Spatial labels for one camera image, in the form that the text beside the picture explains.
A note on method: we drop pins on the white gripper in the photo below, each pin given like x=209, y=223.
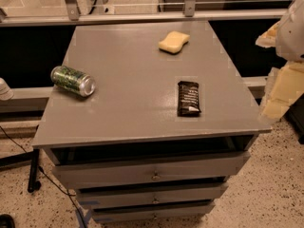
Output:
x=292, y=35

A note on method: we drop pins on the green soda can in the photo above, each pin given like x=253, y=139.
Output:
x=73, y=80

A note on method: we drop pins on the black snack bar wrapper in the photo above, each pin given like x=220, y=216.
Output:
x=189, y=99

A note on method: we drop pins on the yellow sponge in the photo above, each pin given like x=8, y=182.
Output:
x=174, y=42

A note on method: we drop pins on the grey drawer cabinet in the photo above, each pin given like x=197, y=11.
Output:
x=133, y=116

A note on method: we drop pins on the middle grey drawer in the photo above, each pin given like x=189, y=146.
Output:
x=200, y=191

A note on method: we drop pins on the grey drawer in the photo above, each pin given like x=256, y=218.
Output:
x=200, y=191
x=102, y=174
x=153, y=211

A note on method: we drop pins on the bottom grey drawer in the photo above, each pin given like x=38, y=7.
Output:
x=153, y=211

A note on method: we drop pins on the top grey drawer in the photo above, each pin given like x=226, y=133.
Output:
x=102, y=174

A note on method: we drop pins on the black metal leg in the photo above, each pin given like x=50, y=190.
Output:
x=33, y=183

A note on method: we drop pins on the white cylinder at left edge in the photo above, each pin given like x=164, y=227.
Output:
x=5, y=91

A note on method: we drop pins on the dark object bottom left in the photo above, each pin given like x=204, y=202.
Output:
x=6, y=221

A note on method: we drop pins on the metal railing frame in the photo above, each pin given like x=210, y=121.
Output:
x=30, y=13

